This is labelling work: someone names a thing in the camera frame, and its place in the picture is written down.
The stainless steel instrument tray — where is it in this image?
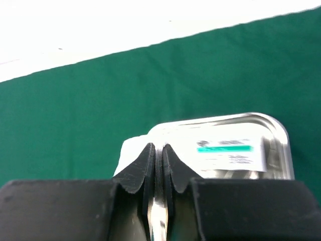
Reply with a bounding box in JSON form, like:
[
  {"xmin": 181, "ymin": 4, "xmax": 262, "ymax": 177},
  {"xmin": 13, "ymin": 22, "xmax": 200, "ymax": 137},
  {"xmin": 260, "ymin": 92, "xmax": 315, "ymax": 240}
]
[{"xmin": 148, "ymin": 112, "xmax": 294, "ymax": 180}]

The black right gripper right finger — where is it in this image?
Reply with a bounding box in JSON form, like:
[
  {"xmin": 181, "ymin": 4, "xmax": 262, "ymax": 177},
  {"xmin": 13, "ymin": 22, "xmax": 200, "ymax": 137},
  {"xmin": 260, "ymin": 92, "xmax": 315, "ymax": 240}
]
[{"xmin": 162, "ymin": 144, "xmax": 202, "ymax": 221}]

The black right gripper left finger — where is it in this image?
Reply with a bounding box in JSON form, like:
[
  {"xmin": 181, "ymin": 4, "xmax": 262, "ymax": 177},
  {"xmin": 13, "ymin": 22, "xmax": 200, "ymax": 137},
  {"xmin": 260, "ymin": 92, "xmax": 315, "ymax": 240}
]
[{"xmin": 113, "ymin": 143, "xmax": 155, "ymax": 223}]

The white gauze packet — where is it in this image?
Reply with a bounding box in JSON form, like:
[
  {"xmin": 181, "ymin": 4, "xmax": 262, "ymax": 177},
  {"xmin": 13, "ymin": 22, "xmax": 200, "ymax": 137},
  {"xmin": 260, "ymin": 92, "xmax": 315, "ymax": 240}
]
[{"xmin": 171, "ymin": 135, "xmax": 267, "ymax": 176}]

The white gauze pad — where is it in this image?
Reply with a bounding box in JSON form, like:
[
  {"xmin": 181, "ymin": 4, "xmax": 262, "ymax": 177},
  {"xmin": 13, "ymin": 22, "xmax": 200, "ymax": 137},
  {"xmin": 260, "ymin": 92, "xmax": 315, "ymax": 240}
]
[{"xmin": 113, "ymin": 135, "xmax": 167, "ymax": 176}]

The dark green surgical cloth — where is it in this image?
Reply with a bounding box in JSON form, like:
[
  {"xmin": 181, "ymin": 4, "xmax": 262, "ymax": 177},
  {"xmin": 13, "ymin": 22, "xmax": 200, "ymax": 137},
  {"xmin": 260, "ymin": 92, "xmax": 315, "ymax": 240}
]
[{"xmin": 1, "ymin": 9, "xmax": 320, "ymax": 185}]

